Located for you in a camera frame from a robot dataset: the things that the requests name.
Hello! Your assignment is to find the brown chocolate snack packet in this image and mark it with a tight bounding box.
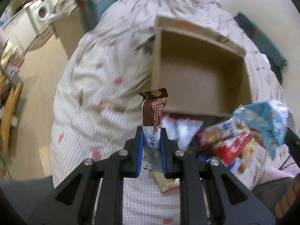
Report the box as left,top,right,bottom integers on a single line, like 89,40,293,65
139,88,168,172

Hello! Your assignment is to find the white patterned bed duvet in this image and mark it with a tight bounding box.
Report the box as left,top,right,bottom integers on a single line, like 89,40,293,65
48,0,293,225

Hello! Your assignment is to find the open cardboard box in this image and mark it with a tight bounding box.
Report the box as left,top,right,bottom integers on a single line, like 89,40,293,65
151,15,252,116

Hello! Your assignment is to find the white washing machine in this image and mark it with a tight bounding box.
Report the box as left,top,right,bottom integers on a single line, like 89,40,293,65
27,0,51,34

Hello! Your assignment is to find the teal cushion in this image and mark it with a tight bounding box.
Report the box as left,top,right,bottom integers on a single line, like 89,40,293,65
75,0,117,33

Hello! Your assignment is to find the light blue snack bag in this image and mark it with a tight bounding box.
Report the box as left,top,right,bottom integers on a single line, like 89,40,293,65
233,100,289,160

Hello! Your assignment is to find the pink wafer snack packet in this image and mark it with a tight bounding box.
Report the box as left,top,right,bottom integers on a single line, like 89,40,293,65
153,172,180,196

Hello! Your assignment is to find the red snack bag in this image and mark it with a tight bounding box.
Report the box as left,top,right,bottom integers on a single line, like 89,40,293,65
196,117,253,166

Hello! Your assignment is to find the white silver snack bag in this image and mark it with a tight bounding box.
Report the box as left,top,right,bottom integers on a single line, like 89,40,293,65
162,114,204,150

